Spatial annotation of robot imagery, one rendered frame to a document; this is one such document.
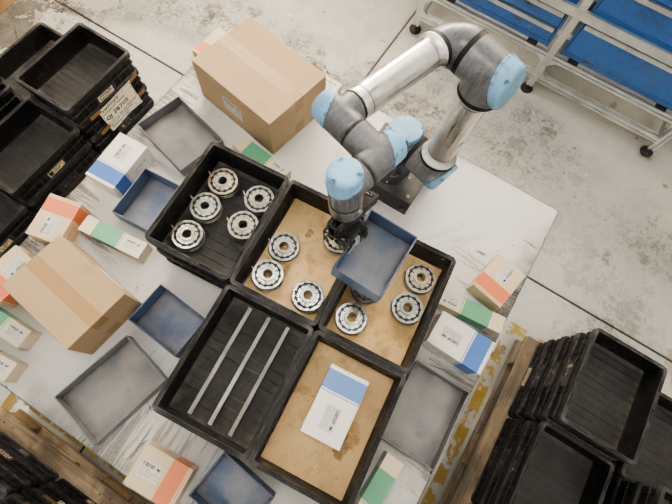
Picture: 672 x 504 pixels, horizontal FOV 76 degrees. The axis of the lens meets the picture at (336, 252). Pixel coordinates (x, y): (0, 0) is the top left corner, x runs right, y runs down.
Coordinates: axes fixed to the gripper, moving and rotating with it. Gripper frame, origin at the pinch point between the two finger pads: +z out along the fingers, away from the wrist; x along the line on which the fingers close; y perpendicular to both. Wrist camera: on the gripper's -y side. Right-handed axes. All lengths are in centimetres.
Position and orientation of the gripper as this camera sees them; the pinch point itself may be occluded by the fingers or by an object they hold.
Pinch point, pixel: (352, 239)
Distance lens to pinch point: 116.2
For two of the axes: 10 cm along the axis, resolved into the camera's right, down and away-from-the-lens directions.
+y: -5.6, 7.7, -3.0
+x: 8.3, 5.0, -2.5
